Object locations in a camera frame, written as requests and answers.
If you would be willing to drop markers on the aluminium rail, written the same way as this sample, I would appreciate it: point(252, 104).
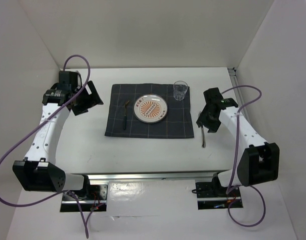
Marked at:
point(100, 178)
point(240, 99)

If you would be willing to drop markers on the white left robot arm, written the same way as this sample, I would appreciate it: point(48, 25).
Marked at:
point(38, 170)

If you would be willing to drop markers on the aluminium front rail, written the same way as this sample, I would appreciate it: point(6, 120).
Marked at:
point(100, 178)

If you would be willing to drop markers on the striped handled knife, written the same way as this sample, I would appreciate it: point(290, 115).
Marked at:
point(202, 135)

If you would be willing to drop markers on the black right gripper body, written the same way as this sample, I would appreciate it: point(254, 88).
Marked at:
point(214, 120)

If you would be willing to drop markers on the dark checked cloth placemat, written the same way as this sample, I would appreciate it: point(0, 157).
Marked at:
point(122, 121)

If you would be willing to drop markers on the green handled gold fork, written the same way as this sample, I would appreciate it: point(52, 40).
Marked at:
point(125, 115)

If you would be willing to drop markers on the orange sunburst patterned plate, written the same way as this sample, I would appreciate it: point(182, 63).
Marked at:
point(150, 108)

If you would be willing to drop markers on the aluminium right side rail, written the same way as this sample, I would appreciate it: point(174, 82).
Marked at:
point(240, 99)

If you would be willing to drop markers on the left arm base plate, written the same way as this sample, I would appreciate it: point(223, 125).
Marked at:
point(93, 200)

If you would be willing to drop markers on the clear drinking glass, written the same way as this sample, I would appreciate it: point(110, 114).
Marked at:
point(180, 89)

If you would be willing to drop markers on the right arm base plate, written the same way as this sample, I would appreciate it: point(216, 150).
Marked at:
point(211, 196)

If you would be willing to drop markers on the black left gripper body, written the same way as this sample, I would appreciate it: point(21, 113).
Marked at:
point(82, 104)

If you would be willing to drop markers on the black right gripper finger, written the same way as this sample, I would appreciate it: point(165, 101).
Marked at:
point(212, 130)
point(201, 119)

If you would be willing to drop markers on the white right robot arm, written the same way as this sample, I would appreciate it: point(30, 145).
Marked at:
point(255, 161)

